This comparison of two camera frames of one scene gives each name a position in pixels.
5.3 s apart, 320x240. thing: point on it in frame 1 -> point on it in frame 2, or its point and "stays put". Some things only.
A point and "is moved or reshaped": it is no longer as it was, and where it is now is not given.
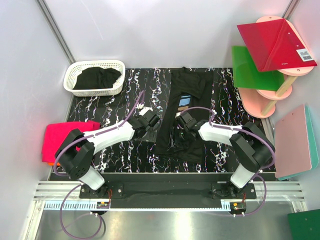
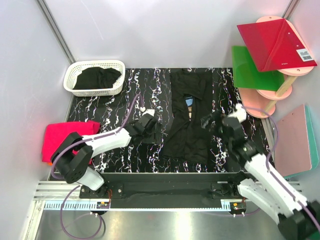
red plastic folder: [274, 45] stays put
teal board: [312, 144] stays put
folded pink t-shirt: [54, 133] stays put
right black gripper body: [180, 134] -> [215, 120]
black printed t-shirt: [187, 88] is moved or reshaped
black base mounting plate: [168, 186] stays put
